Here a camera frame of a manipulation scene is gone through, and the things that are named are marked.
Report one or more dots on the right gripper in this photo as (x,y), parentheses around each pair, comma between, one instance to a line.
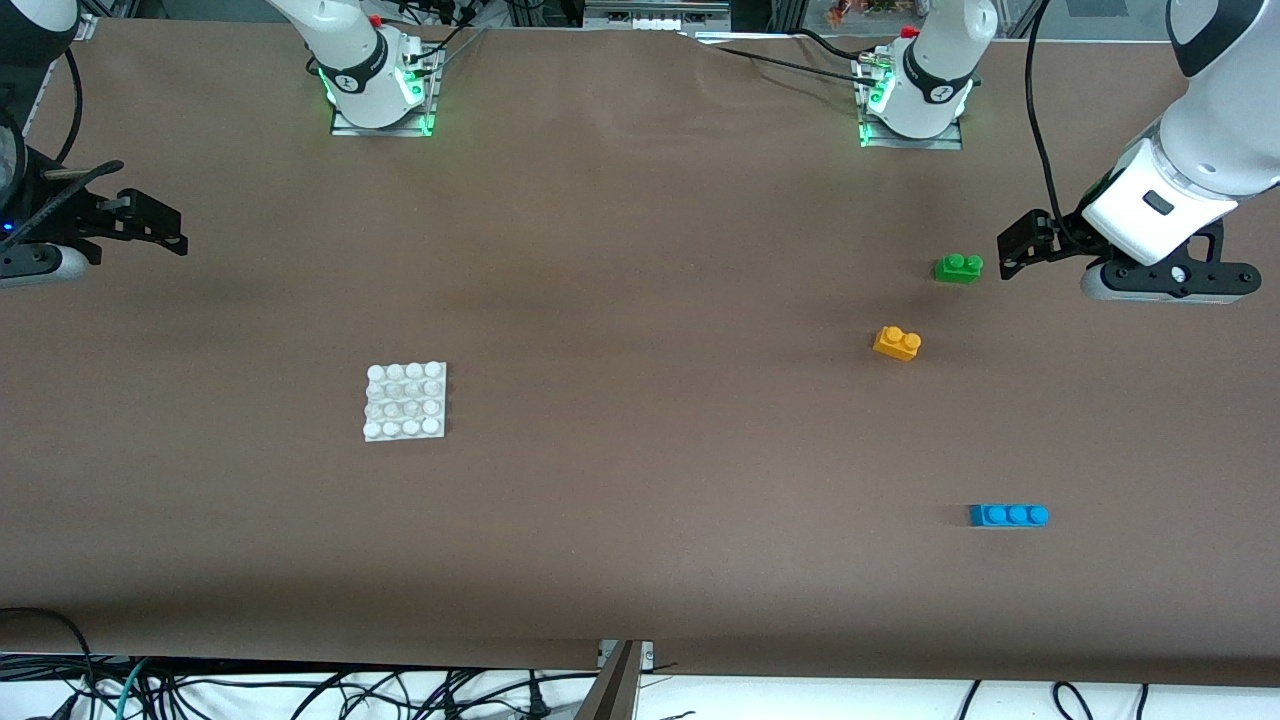
(62,212)

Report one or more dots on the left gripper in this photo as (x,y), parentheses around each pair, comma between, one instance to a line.
(1066,238)

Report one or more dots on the yellow two-stud block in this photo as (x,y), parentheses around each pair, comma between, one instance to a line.
(896,345)

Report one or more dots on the white studded base plate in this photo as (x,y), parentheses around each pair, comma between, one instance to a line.
(405,402)

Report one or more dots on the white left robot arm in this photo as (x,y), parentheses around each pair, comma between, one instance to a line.
(940,60)

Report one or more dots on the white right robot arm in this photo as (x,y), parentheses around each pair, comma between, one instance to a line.
(350,50)

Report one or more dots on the green two-stud block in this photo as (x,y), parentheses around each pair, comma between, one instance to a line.
(957,270)

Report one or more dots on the blue three-stud block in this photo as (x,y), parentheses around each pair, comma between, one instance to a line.
(1008,516)

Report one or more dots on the brown table cover sheet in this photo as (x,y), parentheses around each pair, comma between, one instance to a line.
(640,250)

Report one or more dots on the white power strip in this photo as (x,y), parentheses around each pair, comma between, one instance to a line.
(650,23)

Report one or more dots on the dark grey metal bar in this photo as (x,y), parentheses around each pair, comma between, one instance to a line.
(615,690)

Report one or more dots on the aluminium corner bracket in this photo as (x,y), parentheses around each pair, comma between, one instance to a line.
(88,27)

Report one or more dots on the aluminium frame post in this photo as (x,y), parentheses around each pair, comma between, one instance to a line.
(788,14)

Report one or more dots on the silver metal table bracket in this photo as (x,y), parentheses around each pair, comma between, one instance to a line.
(648,655)

